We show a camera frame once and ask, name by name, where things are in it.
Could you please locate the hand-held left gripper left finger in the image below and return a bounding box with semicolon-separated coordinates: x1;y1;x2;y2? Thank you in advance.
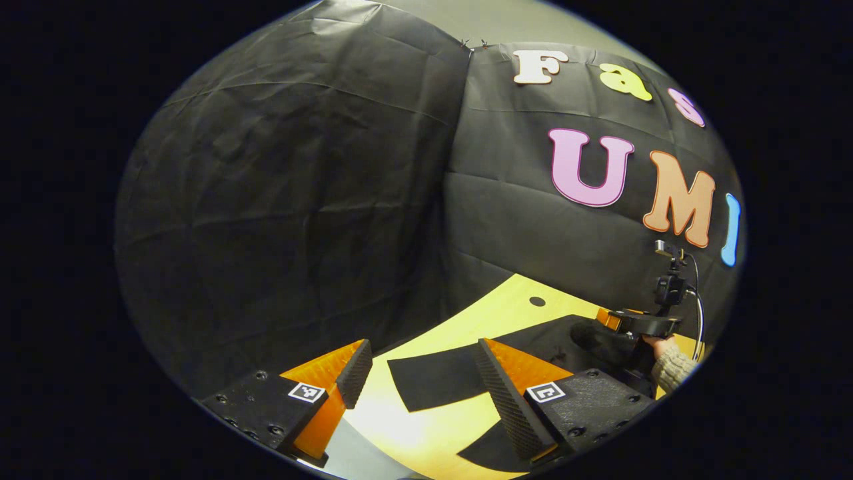
197;339;374;467

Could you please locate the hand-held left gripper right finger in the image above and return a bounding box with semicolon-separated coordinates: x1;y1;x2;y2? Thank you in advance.
474;337;657;465

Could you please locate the black button shirt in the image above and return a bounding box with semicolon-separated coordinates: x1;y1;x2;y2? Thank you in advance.
387;313;650;473

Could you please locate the black backdrop cloth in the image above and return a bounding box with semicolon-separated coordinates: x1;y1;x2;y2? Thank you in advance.
113;0;744;401

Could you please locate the black cable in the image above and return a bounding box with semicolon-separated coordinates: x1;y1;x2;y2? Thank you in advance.
683;252;705;364

